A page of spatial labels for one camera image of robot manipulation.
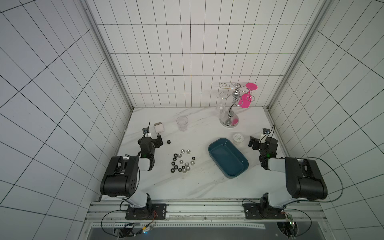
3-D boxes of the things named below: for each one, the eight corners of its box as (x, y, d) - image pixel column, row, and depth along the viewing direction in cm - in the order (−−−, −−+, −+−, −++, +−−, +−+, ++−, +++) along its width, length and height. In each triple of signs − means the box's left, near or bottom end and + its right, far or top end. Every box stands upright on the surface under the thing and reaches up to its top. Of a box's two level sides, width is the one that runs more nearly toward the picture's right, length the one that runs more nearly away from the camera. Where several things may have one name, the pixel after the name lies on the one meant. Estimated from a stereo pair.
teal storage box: (227, 184, 84) (229, 181, 79) (203, 150, 97) (204, 146, 93) (249, 169, 89) (252, 165, 85) (223, 139, 103) (224, 134, 99)
